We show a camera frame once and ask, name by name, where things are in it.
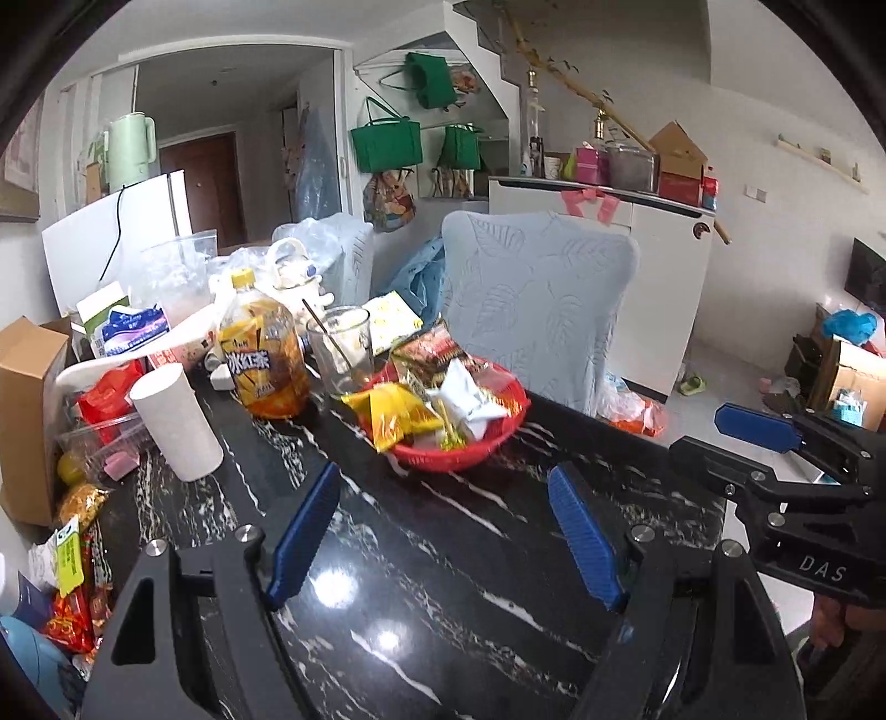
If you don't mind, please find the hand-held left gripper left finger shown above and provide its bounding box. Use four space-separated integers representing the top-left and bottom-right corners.
79 460 343 720

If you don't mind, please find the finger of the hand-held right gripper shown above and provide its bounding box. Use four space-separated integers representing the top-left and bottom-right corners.
670 435 877 517
714 403 886 486

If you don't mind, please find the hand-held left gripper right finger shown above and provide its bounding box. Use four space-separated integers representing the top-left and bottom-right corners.
547 462 807 720

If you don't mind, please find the red plastic mesh basket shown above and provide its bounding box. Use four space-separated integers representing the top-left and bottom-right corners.
365 356 530 475

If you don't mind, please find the person's right hand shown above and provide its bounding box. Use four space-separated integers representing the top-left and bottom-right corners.
806 594 886 666

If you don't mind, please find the cardboard box with clutter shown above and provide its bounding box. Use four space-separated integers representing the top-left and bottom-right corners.
810 336 886 430

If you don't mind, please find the red white plastic bag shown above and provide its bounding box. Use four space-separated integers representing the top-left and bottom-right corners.
596 374 669 439

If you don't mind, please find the bright blue plastic bag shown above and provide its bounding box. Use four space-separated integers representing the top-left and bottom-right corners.
820 309 883 345

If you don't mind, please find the white paper towel roll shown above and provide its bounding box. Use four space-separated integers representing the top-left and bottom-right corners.
129 363 224 484

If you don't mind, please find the clear plastic wrapper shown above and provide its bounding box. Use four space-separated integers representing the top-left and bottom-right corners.
477 363 527 418

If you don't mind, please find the clear glass cup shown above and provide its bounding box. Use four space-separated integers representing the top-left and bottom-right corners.
306 306 375 397

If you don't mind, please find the white cabinet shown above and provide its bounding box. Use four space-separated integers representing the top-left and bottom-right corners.
488 175 716 403

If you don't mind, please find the white red snack packet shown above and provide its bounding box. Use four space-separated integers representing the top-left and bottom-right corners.
425 360 509 444

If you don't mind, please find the black television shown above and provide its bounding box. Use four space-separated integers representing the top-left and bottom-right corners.
846 237 886 316

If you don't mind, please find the clear plastic box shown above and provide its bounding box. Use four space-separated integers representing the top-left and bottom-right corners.
55 412 157 486

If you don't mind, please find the pink white paper bowl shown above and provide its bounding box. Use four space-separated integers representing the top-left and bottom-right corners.
148 342 215 371

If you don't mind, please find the golden yellow snack packet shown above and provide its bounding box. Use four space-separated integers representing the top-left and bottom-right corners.
59 483 112 531

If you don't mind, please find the smiley print paper bag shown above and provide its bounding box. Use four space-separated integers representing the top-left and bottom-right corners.
363 291 425 357

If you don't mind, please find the chair with leaf pattern cover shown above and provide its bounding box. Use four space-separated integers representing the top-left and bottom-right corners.
322 213 375 309
441 211 641 416

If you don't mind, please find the red plastic packet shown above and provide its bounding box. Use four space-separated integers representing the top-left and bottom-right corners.
78 360 146 444

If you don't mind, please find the green label packet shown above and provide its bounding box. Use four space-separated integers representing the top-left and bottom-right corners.
51 522 87 598

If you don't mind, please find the red printed snack packet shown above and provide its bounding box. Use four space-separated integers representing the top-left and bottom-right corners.
45 529 115 655

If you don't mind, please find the red box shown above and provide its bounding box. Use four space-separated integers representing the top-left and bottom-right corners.
657 172 703 207

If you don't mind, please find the white cartoon kettle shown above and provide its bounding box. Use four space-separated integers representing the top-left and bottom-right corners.
266 237 337 320

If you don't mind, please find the white plastic tray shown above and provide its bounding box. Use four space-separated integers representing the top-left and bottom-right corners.
55 305 217 389

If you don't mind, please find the blue tissue pack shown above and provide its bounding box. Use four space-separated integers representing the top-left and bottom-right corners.
100 306 171 357

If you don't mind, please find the pink ribbon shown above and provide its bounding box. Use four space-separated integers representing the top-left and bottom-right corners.
562 187 620 226

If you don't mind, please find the steel pot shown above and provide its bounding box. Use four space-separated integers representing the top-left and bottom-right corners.
605 142 658 193

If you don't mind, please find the clear zip bag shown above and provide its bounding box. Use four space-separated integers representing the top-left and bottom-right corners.
140 232 217 326

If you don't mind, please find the open cardboard box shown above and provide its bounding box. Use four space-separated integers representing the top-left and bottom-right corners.
648 121 708 177

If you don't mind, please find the brown cardboard box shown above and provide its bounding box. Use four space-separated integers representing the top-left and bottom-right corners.
0 316 74 527

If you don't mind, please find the clear plastic bag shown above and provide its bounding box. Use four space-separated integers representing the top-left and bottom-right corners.
272 214 347 264

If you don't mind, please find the blue round object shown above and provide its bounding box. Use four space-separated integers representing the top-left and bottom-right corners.
0 616 80 720

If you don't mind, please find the white green carton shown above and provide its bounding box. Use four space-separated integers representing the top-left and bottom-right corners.
76 282 132 340

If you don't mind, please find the pink box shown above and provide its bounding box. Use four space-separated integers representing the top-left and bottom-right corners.
574 145 610 187

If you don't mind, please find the colourful printed hanging bag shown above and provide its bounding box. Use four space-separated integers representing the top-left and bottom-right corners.
362 169 418 234

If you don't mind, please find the brown door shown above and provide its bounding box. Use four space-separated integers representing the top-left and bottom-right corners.
161 133 246 249

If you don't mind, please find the white refrigerator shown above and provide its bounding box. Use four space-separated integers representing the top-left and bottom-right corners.
42 169 193 316

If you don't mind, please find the bamboo pole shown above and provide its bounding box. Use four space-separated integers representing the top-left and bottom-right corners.
498 0 733 245

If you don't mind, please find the tall glass bottle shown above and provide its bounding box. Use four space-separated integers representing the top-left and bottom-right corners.
522 65 548 177

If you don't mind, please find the large green tote bag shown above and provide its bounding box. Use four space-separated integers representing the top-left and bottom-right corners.
349 97 423 171

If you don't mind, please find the small green tote bag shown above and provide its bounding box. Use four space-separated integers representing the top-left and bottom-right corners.
437 123 484 171

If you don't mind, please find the pale green electric kettle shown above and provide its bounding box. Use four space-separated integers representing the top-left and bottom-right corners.
104 114 157 191

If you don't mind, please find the framed picture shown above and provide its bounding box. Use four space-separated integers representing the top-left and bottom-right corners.
0 90 46 224

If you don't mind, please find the brown handled spoon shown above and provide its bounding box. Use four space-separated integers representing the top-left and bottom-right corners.
302 299 361 385

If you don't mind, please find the wooden wall shelf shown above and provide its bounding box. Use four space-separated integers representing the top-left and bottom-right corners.
775 135 869 195

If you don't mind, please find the black cable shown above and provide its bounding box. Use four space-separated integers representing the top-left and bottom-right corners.
95 183 127 288

